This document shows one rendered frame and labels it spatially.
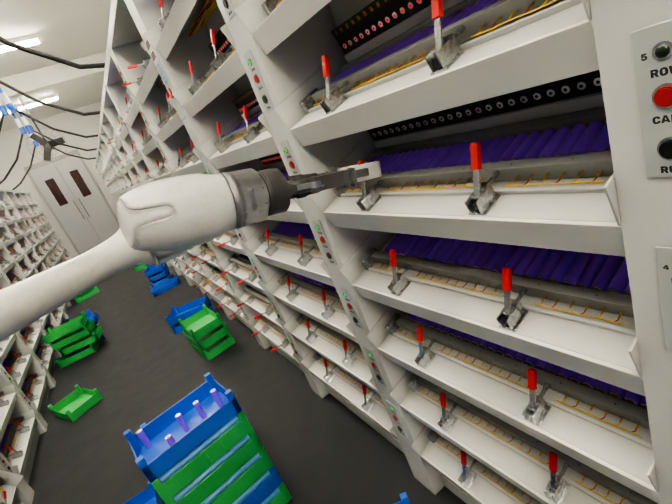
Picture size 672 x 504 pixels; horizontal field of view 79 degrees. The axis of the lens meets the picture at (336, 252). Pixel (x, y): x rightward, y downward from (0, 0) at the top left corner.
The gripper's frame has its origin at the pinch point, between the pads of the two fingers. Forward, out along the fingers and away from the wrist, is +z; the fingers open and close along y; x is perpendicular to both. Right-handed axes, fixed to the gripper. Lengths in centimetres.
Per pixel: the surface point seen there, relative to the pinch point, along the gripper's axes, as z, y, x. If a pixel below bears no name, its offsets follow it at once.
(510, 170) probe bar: 4.5, 28.8, -2.3
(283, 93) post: -4.7, -15.9, 18.1
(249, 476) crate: -26, -52, -89
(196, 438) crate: -37, -51, -67
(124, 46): -12, -156, 70
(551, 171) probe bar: 4.8, 34.3, -2.9
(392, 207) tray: 0.7, 7.2, -6.8
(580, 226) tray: -1.0, 40.7, -8.1
